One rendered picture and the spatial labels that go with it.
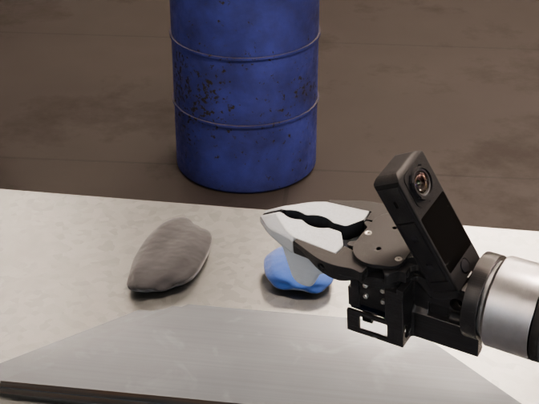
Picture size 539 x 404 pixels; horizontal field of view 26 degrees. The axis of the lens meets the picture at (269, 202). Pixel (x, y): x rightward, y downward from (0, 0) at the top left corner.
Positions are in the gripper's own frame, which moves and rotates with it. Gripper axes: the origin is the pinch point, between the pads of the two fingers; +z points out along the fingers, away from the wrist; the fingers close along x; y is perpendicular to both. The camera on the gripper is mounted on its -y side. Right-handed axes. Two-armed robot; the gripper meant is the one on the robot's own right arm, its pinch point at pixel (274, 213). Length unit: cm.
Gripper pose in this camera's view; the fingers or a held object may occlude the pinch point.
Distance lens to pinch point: 100.9
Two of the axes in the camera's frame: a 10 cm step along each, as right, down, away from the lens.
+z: -8.6, -2.5, 4.4
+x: 5.1, -5.4, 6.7
